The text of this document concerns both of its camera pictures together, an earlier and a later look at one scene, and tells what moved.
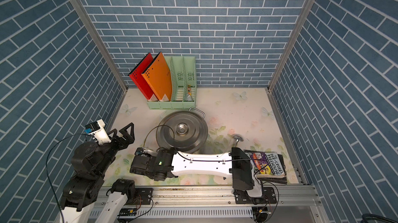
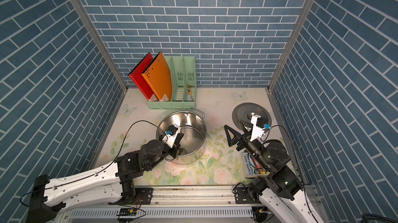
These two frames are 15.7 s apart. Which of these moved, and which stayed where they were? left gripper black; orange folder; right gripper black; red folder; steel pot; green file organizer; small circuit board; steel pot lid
Moved: right gripper black; steel pot lid; left gripper black
Stayed: orange folder; small circuit board; steel pot; red folder; green file organizer
